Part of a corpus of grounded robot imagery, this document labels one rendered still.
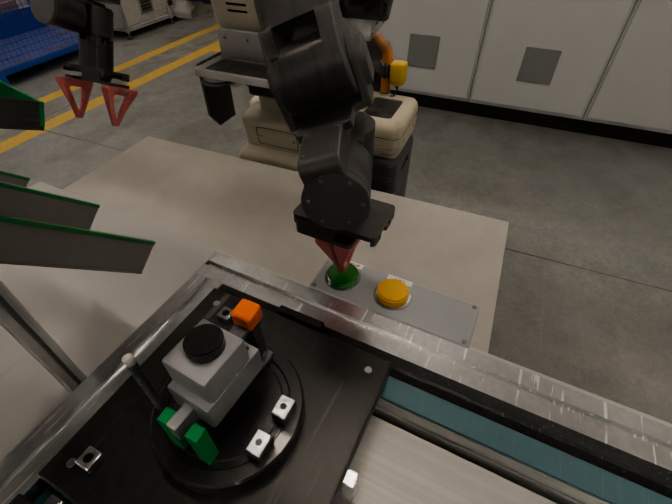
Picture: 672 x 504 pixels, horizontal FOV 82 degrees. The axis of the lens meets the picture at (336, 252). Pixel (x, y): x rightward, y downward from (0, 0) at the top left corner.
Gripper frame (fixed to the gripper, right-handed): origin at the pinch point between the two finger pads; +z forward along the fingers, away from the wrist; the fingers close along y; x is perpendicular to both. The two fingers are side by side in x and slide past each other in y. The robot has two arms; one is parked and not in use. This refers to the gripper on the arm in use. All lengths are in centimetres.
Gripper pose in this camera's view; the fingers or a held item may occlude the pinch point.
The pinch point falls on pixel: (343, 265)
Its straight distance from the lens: 50.6
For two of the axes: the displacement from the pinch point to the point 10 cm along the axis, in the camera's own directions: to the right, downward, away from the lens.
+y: 8.9, 3.1, -3.2
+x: 4.5, -6.2, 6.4
